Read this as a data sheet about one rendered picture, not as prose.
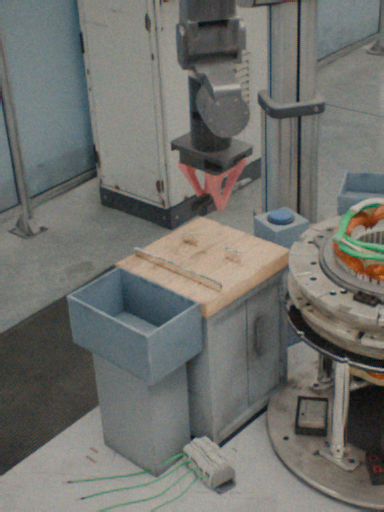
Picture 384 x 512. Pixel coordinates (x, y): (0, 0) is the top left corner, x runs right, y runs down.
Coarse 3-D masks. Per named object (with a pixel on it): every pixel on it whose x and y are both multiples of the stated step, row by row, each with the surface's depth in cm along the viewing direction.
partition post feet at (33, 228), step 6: (372, 48) 567; (378, 54) 561; (18, 222) 373; (30, 222) 369; (36, 222) 371; (12, 228) 373; (18, 228) 374; (30, 228) 369; (36, 228) 370; (42, 228) 373; (18, 234) 369; (24, 234) 369; (30, 234) 369; (36, 234) 369
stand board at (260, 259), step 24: (168, 240) 139; (216, 240) 138; (240, 240) 138; (264, 240) 138; (120, 264) 133; (144, 264) 133; (192, 264) 132; (216, 264) 132; (240, 264) 131; (264, 264) 131; (192, 288) 126; (240, 288) 127
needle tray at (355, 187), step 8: (344, 176) 157; (352, 176) 159; (360, 176) 158; (368, 176) 158; (376, 176) 157; (344, 184) 156; (352, 184) 160; (360, 184) 159; (368, 184) 159; (376, 184) 158; (344, 192) 158; (352, 192) 160; (360, 192) 160; (368, 192) 159; (376, 192) 159; (344, 200) 150; (352, 200) 150; (360, 200) 149; (336, 208) 151; (344, 208) 151
